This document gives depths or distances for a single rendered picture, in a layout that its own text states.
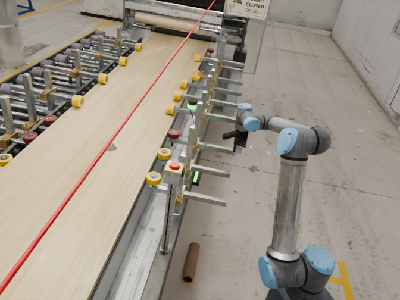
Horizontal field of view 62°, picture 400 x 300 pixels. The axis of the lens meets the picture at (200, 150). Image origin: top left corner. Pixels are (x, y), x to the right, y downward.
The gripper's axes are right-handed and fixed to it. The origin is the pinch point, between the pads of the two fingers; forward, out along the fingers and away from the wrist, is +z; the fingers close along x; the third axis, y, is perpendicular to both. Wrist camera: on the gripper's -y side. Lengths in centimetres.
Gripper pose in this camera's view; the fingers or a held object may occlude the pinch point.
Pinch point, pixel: (233, 153)
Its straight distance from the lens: 227.2
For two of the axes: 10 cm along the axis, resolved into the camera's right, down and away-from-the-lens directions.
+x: 1.6, -5.2, 8.4
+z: -1.1, 8.4, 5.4
